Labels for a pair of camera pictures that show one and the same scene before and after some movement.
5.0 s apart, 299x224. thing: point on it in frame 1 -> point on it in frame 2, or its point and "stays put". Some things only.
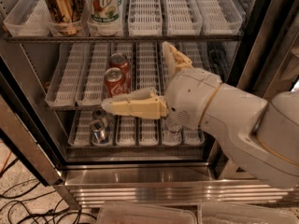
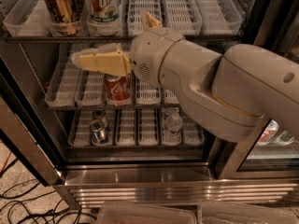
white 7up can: x=105 y=4 stays put
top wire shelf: x=120 y=37 stays put
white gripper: x=191 y=96 -> x=149 y=56
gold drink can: x=65 y=7 stays put
